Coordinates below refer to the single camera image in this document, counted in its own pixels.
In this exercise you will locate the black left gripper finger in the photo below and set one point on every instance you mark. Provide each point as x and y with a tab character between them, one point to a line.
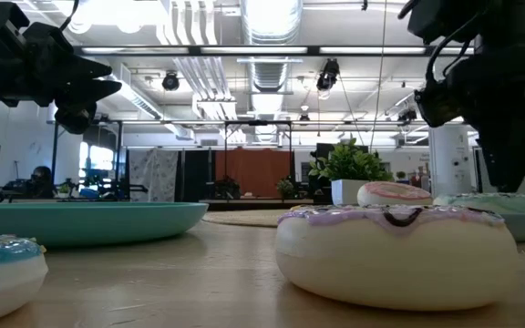
87	68
80	98

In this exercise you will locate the blue frosted sprinkle donut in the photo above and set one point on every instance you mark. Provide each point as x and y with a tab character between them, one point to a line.
3	278

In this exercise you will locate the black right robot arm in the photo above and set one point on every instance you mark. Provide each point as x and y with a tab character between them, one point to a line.
504	27

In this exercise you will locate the mint green frosted donut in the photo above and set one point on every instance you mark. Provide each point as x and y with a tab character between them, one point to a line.
486	202

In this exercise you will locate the white round column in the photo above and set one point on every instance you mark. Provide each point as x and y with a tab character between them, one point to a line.
449	159

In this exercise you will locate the black ceiling spotlight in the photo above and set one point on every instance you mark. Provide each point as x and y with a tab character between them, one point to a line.
327	75
170	81

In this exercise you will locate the person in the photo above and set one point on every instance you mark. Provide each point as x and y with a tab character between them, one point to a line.
41	182

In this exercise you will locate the white patterned curtain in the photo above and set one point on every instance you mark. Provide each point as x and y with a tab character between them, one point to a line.
153	175

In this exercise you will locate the pink frosted donut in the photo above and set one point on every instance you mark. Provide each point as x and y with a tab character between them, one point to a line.
392	193

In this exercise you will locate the large teal plate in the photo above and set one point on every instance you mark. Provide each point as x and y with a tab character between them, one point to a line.
85	223

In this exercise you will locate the purple frosted donut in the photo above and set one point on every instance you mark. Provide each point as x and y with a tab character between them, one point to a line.
394	259

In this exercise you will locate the green leafy plant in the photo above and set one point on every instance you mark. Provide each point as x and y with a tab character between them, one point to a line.
349	161

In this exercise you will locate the white square plant pot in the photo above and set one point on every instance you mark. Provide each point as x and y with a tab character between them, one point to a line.
344	192

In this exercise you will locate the orange curtain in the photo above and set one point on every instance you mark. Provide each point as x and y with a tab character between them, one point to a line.
255	171

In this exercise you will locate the small potted plant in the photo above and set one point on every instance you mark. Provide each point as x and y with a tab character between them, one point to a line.
285	187

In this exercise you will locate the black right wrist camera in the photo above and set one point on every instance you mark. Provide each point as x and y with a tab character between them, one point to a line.
438	107

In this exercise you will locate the black metal frame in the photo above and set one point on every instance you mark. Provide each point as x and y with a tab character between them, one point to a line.
225	155

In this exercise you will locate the silver ceiling duct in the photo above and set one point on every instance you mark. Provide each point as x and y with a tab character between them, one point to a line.
269	36

